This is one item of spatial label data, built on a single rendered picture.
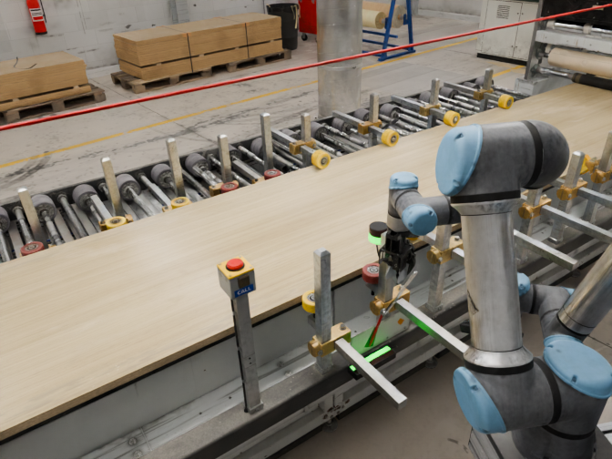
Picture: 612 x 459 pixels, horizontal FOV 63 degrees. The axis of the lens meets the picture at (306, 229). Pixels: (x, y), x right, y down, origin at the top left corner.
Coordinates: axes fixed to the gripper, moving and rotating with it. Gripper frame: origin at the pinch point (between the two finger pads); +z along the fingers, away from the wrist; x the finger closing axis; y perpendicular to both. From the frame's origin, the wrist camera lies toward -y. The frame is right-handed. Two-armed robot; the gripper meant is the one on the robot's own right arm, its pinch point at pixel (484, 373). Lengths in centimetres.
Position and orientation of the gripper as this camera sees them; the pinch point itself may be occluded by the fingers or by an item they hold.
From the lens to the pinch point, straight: 156.0
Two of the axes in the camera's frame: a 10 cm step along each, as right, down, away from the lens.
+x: 8.3, -3.2, 4.6
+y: 5.6, 4.2, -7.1
